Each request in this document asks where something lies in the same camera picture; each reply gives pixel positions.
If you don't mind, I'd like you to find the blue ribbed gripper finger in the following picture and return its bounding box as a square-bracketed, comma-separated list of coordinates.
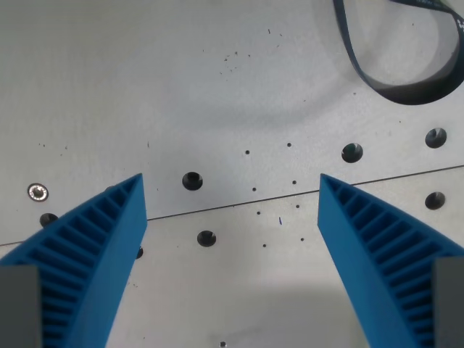
[0, 173, 149, 348]
[317, 173, 464, 348]

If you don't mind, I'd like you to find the silver hex socket screw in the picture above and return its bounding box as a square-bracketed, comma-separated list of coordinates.
[27, 183, 49, 202]

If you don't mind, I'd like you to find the dark blue rubber belt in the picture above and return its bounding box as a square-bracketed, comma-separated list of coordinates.
[332, 0, 464, 106]

